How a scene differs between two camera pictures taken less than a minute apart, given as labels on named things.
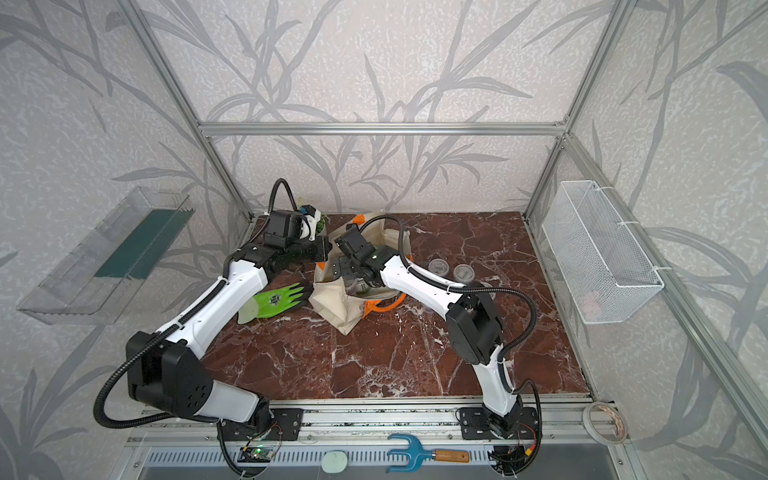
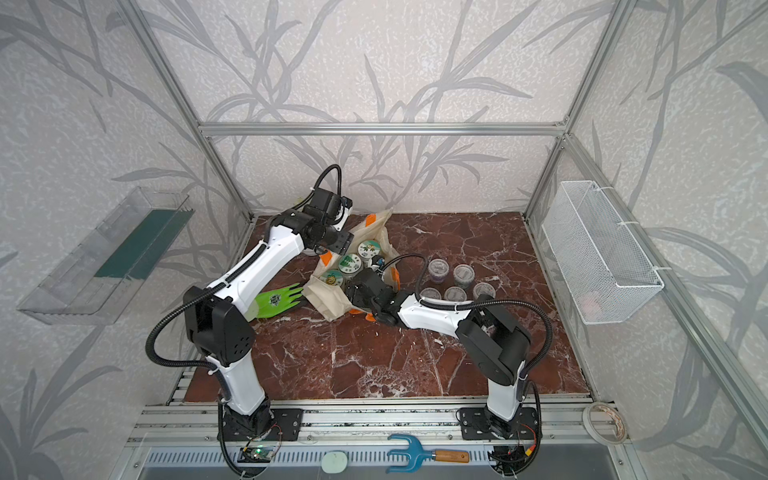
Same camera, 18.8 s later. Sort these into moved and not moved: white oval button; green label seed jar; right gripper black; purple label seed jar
Moved: right gripper black
Not moved: purple label seed jar; green label seed jar; white oval button
